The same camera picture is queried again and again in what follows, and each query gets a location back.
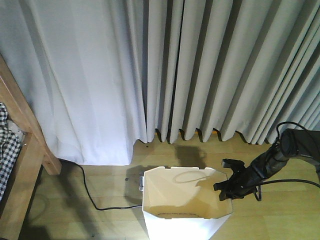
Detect white trash bin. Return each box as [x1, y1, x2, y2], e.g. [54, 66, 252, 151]
[142, 166, 233, 240]

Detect silver floor power socket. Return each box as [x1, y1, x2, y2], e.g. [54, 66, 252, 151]
[139, 176, 144, 192]

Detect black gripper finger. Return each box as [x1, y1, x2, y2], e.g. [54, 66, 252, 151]
[213, 180, 228, 191]
[219, 190, 232, 201]

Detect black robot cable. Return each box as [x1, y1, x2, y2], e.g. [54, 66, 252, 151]
[253, 121, 320, 203]

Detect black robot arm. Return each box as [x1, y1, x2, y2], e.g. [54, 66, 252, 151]
[213, 128, 320, 201]

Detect black white checkered bedding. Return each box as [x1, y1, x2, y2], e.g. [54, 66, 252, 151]
[0, 102, 24, 200]

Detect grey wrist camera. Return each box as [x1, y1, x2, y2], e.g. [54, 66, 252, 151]
[221, 158, 245, 172]

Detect white pleated curtain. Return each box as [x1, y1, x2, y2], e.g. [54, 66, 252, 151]
[0, 0, 320, 166]

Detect wooden bed frame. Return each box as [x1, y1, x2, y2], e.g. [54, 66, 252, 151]
[0, 59, 62, 240]

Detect black power cord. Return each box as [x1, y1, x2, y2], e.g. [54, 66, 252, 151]
[58, 159, 143, 211]

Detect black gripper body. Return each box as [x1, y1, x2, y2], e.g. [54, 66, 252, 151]
[225, 165, 265, 199]

